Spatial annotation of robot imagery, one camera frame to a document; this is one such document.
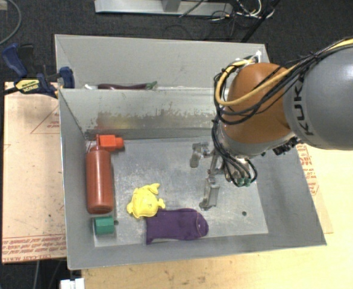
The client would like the grey metal bin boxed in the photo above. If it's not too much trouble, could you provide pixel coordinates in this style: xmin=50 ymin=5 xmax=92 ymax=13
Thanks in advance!
xmin=54 ymin=34 xmax=328 ymax=271

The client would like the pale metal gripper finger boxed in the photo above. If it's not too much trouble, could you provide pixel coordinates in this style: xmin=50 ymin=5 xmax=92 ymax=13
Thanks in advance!
xmin=198 ymin=176 xmax=221 ymax=211
xmin=189 ymin=141 xmax=211 ymax=169

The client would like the yellow toy fish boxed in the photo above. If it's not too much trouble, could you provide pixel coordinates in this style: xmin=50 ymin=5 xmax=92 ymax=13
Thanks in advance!
xmin=126 ymin=182 xmax=166 ymax=220

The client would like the purple sock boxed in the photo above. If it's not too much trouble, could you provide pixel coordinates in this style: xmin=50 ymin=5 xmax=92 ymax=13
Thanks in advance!
xmin=145 ymin=208 xmax=210 ymax=246

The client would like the green cube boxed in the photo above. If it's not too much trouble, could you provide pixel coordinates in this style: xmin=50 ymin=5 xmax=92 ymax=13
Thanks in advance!
xmin=92 ymin=216 xmax=116 ymax=236

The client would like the red-brown spray bottle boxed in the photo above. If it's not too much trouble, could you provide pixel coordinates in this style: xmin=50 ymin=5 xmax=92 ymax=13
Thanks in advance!
xmin=85 ymin=134 xmax=125 ymax=215

